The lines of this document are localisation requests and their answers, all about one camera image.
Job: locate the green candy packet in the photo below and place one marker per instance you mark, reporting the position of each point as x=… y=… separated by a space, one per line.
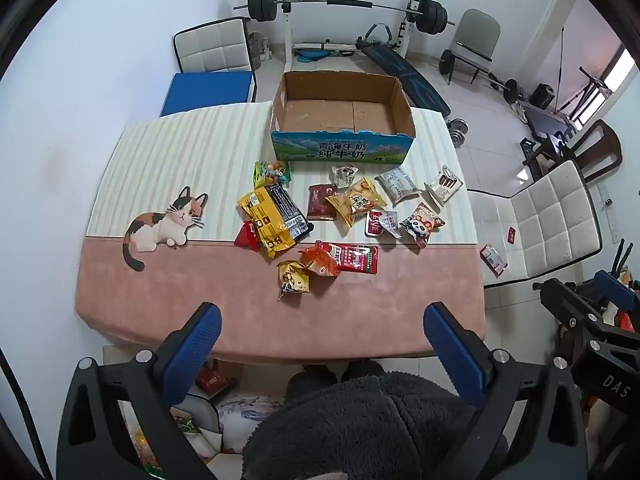
x=270 y=174

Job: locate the short barbell with black plates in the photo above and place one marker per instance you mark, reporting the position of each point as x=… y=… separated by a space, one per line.
x=510 y=91

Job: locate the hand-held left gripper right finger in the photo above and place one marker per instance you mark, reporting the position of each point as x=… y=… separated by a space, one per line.
x=452 y=352

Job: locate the clear plastic bag of snacks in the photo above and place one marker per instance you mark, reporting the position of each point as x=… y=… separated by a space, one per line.
x=145 y=447

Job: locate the dark red snack packet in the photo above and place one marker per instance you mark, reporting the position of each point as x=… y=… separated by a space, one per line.
x=320 y=202

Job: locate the white brown-label snack packet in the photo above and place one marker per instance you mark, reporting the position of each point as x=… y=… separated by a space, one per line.
x=443 y=187

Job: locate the orange panda print snack packet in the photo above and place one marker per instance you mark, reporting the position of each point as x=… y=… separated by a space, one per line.
x=422 y=224

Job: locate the grey chair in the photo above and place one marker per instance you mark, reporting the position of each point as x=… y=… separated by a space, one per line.
x=477 y=30

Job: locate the blue cushion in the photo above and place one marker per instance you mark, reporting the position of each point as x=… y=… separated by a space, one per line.
x=207 y=92

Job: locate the white quilted black-frame chair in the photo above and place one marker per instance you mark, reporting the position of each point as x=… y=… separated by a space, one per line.
x=215 y=45

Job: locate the white red fallen snack packet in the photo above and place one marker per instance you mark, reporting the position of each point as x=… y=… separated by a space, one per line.
x=492 y=259

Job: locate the white barbell rack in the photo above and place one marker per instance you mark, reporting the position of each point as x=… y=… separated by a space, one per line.
x=286 y=30

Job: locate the small red card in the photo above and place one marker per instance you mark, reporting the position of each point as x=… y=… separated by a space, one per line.
x=512 y=235

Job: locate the red green-label snack packet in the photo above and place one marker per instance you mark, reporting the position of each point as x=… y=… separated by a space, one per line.
x=356 y=258

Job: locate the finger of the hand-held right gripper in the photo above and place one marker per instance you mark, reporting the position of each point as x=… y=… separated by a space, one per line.
x=617 y=287
x=565 y=300

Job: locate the black treadmill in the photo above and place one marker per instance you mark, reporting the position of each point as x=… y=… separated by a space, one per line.
x=545 y=120

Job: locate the small brown white snack packet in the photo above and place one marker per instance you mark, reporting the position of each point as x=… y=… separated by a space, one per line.
x=345 y=175

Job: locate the person's dark fleece clothing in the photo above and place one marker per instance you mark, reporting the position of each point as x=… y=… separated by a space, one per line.
x=370 y=430

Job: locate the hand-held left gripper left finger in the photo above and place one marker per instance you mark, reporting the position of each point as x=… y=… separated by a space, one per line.
x=200 y=340

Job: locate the cat print striped pink tablecloth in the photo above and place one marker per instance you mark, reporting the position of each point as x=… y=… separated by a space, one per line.
x=175 y=160

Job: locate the black speaker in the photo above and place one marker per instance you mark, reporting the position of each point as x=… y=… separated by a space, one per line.
x=542 y=96

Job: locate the teal exercise equipment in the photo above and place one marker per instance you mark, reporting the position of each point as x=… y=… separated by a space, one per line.
x=310 y=55

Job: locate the cardboard box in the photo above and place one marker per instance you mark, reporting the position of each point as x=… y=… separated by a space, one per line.
x=345 y=152

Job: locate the yellow chips packet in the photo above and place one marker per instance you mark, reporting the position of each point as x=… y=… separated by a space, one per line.
x=356 y=201

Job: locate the white quilted reclined chair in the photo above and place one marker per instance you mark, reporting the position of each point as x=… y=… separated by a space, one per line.
x=545 y=220

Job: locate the red white small snack packet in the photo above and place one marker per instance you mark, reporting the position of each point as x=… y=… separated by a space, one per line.
x=380 y=222

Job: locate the dark wooden chair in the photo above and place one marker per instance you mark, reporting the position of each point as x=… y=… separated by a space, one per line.
x=600 y=140

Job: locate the white printed bag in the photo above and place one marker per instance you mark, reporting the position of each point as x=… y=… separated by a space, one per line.
x=245 y=412

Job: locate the chrome dumbbell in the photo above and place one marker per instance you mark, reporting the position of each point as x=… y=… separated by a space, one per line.
x=459 y=138
x=457 y=124

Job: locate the silver white snack packet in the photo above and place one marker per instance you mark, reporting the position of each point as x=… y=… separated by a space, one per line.
x=397 y=185

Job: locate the black blue sit-up bench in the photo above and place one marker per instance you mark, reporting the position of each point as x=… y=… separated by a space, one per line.
x=415 y=80

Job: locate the window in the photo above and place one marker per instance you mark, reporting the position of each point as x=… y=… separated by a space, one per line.
x=622 y=67

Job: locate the black metal stand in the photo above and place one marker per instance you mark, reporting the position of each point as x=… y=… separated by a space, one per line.
x=592 y=87

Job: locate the yellow panda print snack packet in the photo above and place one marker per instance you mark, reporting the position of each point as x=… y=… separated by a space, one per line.
x=294 y=280

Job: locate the yellow black large snack packet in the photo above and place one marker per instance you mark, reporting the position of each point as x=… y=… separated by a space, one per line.
x=275 y=215

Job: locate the red packet under table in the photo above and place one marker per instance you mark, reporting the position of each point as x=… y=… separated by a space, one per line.
x=215 y=380

